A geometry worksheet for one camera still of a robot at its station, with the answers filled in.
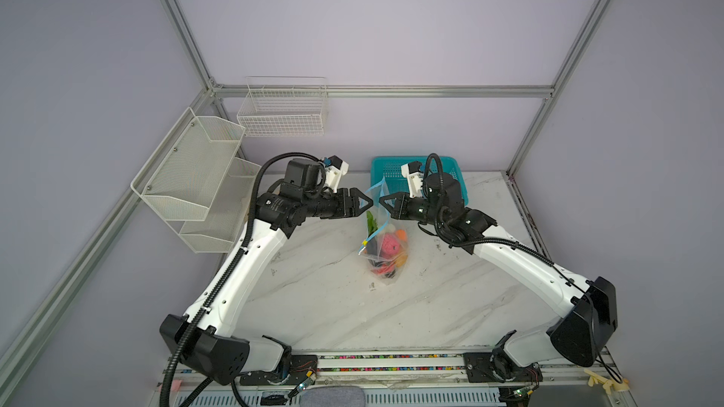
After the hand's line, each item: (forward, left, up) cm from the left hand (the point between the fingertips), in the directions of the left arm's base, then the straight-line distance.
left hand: (362, 206), depth 68 cm
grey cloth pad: (-36, +7, -30) cm, 47 cm away
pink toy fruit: (0, -8, -19) cm, 21 cm away
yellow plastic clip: (-33, -63, -30) cm, 77 cm away
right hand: (+4, -4, -2) cm, 6 cm away
